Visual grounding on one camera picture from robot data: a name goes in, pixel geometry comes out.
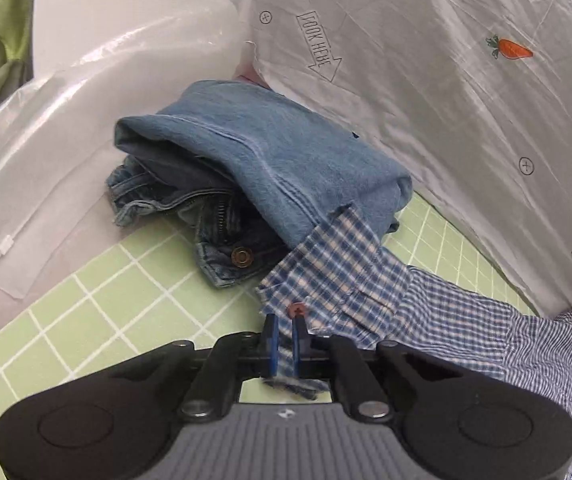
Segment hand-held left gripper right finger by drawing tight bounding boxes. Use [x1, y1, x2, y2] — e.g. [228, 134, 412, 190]
[292, 315, 462, 420]

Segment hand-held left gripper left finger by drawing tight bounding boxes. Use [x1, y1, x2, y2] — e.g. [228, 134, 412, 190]
[116, 313, 281, 421]

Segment blue plaid shirt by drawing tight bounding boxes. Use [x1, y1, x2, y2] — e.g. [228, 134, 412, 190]
[257, 203, 572, 480]

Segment green grid bed sheet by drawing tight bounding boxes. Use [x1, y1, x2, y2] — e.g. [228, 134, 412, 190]
[0, 195, 539, 480]

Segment blue denim jeans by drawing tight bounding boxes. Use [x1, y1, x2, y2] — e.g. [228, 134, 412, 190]
[106, 80, 414, 288]

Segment clear plastic bag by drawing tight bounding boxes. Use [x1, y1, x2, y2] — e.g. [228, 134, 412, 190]
[0, 0, 257, 311]

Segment white carrot print sheet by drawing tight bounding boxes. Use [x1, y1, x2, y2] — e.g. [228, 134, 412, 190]
[226, 0, 572, 318]

